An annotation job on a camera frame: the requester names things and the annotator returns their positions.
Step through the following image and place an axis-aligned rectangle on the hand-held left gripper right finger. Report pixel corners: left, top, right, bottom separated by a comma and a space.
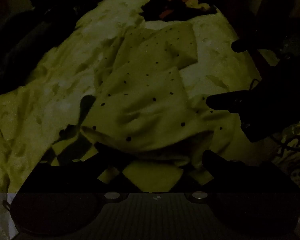
182, 149, 300, 194

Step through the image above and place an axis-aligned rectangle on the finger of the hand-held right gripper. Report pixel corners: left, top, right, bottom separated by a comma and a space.
205, 89, 253, 114
231, 38, 262, 54

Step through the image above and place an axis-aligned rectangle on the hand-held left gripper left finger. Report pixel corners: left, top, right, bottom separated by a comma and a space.
16, 141, 132, 194

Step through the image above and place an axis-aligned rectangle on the pale polka dot garment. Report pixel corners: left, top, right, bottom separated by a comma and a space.
80, 21, 237, 170

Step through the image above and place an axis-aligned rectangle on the pile of dark clothes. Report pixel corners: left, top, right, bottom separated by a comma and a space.
140, 0, 218, 22

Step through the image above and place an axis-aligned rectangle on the printed blanket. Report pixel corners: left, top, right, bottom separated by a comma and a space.
270, 121, 300, 200

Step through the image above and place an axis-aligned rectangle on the pale bed sheet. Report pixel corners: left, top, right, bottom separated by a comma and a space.
0, 0, 265, 233

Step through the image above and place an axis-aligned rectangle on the dark cloth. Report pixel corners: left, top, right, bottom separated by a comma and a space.
0, 5, 80, 90

